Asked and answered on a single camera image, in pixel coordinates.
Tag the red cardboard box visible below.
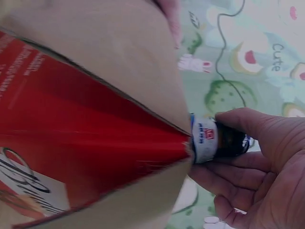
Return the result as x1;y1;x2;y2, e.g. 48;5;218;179
0;0;193;229

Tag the person's right hand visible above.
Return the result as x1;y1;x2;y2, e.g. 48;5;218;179
190;107;305;229

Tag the person's left hand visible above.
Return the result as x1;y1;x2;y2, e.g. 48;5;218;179
153;0;183;50

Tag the small brown bottle white label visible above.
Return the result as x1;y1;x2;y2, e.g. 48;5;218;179
189;113;251;165

